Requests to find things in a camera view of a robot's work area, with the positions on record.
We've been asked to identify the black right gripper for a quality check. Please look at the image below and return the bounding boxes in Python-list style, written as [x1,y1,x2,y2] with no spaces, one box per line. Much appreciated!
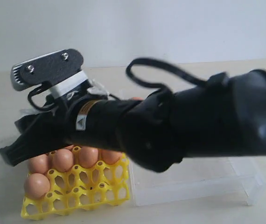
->
[0,98,144,167]

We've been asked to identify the brown egg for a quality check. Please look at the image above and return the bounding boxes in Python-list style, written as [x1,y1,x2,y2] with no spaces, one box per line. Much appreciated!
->
[28,154,50,174]
[78,147,99,168]
[102,150,122,165]
[52,149,74,173]
[131,97,143,101]
[24,173,50,200]

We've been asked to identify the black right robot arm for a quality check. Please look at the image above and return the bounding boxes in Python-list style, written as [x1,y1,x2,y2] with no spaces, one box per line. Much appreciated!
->
[0,70,266,173]

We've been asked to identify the yellow plastic egg tray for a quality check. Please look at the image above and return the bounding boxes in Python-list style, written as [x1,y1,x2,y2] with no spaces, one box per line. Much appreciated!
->
[21,146,130,220]

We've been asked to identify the clear plastic storage box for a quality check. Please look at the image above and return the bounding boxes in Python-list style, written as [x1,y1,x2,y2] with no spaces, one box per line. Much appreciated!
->
[129,157,266,206]

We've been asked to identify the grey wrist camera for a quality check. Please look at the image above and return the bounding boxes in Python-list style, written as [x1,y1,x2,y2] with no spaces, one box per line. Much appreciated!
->
[10,49,91,99]

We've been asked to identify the black cable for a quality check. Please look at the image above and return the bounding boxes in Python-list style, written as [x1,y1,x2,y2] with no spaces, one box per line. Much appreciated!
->
[27,57,217,112]

